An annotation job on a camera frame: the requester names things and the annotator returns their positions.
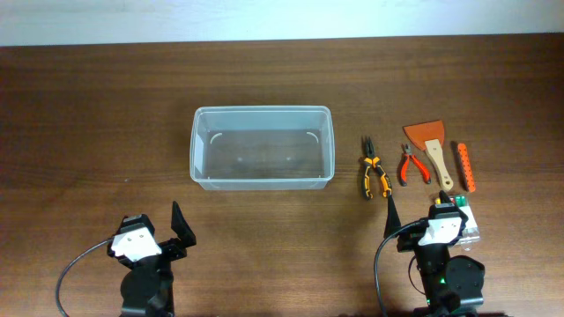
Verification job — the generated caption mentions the orange black long-nose pliers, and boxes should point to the orange black long-nose pliers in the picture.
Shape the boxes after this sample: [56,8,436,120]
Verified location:
[360,136,392,200]

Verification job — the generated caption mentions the red handled side cutters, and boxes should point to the red handled side cutters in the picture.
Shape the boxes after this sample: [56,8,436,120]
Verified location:
[397,143,433,188]

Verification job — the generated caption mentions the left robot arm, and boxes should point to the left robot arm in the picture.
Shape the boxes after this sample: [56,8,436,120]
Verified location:
[108,202,197,317]

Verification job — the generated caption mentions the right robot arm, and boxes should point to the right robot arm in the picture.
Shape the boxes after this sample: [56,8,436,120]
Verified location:
[374,190,486,316]

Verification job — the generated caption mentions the clear plastic container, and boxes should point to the clear plastic container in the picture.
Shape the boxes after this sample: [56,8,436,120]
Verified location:
[189,105,336,191]

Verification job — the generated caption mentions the clear box of bits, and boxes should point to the clear box of bits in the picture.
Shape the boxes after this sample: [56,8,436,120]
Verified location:
[449,195,480,252]

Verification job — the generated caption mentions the orange bit holder strip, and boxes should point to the orange bit holder strip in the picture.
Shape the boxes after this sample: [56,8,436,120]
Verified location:
[456,143,476,193]

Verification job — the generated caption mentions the orange scraper wooden handle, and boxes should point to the orange scraper wooden handle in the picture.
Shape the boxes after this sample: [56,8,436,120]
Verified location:
[404,120,454,191]

